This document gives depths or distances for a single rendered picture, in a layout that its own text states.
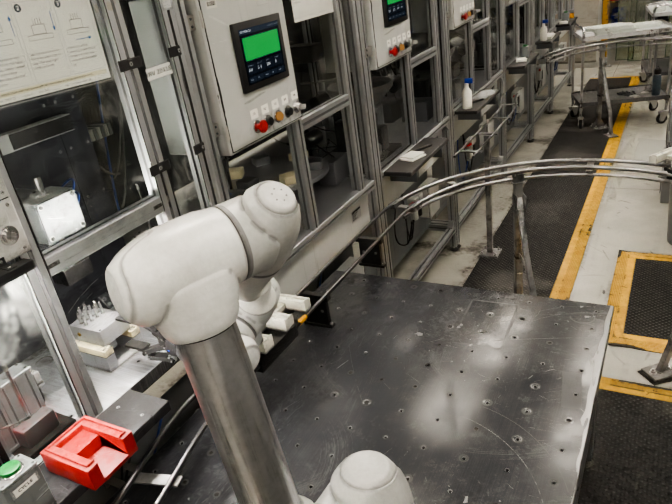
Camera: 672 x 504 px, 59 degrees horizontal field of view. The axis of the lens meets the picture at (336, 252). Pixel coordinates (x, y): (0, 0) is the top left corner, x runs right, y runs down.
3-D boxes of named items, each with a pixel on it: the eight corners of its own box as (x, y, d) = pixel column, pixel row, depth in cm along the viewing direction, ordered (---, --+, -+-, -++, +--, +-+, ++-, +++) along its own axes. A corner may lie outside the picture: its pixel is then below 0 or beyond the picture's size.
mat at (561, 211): (558, 332, 298) (558, 330, 297) (446, 315, 326) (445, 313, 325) (641, 76, 743) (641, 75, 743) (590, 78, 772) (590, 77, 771)
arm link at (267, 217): (263, 215, 112) (200, 241, 104) (285, 152, 97) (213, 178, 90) (302, 268, 108) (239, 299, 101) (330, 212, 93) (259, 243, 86)
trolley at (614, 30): (576, 131, 582) (580, 28, 539) (567, 116, 631) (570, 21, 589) (674, 123, 563) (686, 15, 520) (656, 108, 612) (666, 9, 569)
